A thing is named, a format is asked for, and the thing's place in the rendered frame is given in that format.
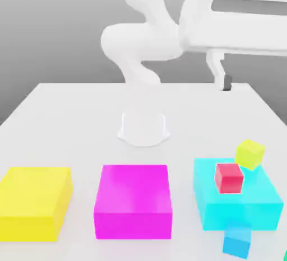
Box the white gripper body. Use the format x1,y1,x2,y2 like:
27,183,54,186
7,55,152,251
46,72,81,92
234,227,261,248
178,0,287,57

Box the small yellow cube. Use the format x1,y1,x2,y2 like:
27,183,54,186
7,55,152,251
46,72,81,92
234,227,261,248
234,139,266,171

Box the small red cube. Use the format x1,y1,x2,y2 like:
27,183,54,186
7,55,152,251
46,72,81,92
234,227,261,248
214,162,245,195

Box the small blue cube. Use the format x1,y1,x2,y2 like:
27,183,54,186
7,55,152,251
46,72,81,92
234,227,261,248
222,223,252,260

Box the large cyan box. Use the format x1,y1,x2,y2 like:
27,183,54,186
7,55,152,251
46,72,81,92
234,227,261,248
193,157,285,232

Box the large magenta box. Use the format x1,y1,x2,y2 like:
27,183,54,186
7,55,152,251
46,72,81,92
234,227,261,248
93,164,173,241

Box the large yellow box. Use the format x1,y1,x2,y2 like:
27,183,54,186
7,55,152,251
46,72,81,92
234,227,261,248
0,166,74,243

